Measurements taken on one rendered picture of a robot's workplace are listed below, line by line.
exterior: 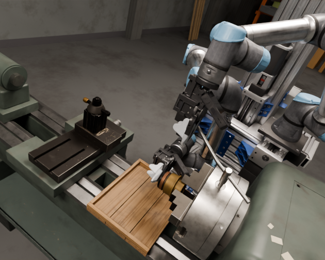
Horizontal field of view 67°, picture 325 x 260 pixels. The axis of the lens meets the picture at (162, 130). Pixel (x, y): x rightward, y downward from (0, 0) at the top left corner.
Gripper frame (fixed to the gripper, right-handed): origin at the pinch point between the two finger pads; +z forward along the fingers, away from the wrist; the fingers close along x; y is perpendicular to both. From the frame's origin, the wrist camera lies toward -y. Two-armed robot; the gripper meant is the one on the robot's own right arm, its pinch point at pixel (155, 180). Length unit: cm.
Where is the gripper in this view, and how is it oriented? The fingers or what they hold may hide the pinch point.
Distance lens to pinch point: 95.0
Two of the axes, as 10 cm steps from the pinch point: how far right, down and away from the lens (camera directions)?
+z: -5.1, 4.1, -7.5
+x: 2.5, -7.6, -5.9
